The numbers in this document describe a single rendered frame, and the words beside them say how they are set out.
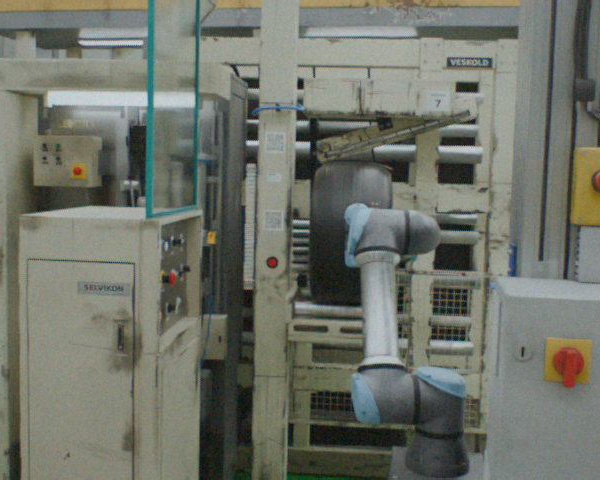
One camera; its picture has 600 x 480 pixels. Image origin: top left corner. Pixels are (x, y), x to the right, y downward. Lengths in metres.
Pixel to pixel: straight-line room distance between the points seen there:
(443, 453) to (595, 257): 0.66
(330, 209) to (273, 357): 0.64
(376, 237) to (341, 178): 0.89
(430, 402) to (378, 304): 0.26
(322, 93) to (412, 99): 0.36
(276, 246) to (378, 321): 1.11
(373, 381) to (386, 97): 1.58
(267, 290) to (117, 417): 0.93
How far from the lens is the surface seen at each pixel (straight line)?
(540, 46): 1.45
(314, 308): 2.83
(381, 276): 1.88
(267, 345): 2.95
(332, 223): 2.67
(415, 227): 1.93
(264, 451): 3.08
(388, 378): 1.80
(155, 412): 2.20
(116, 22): 8.86
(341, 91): 3.13
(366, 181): 2.75
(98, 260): 2.16
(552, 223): 1.44
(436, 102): 3.14
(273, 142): 2.88
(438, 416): 1.83
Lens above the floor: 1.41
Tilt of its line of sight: 5 degrees down
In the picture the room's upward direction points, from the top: 2 degrees clockwise
